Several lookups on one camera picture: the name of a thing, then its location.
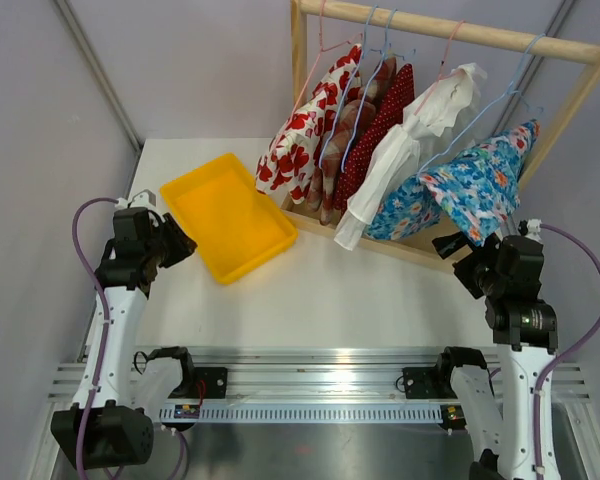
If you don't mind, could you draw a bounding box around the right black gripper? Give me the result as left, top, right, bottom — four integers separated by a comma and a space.
432, 219, 505, 299

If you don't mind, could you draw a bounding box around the blue floral skirt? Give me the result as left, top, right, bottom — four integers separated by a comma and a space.
365, 119, 540, 246

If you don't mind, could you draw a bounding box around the white ruffled skirt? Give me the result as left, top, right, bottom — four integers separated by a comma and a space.
334, 63, 487, 250

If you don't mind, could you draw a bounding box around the white red poppy skirt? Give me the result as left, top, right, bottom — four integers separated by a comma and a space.
255, 43, 362, 204

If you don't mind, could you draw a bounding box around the red white polka-dot skirt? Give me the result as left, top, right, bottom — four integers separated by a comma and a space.
334, 63, 415, 214

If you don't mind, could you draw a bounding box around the red beige plaid skirt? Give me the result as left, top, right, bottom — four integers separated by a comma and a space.
306, 55, 396, 225

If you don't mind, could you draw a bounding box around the blue wire hanger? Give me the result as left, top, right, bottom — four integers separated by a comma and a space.
417, 33, 546, 174

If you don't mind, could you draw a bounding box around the blue wire hanger polka-dot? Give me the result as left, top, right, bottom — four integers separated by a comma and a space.
341, 9, 397, 173

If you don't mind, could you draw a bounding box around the blue wire hanger plaid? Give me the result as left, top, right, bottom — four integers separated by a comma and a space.
318, 5, 396, 169

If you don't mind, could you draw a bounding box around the pink wire hanger white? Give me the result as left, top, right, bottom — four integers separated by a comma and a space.
414, 19, 466, 116

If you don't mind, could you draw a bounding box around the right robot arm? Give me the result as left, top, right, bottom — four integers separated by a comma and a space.
395, 231, 560, 479

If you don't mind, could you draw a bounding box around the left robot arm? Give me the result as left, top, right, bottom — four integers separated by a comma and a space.
50, 207, 228, 479

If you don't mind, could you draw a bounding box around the yellow plastic tray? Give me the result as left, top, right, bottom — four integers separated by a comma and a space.
160, 153, 298, 285

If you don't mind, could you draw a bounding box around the wooden clothes rack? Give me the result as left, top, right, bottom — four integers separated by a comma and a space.
290, 1, 600, 273

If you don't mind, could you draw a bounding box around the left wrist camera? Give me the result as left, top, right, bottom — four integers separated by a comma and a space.
115, 189, 156, 211

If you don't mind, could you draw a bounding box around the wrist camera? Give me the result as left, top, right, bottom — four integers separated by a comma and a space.
115, 189, 156, 211
518, 219, 542, 243

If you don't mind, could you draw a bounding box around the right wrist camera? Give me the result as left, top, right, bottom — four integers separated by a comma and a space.
518, 219, 542, 243

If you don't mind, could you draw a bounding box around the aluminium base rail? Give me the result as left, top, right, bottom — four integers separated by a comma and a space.
48, 345, 592, 425

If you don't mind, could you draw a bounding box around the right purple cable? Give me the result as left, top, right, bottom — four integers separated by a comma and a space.
531, 223, 600, 480

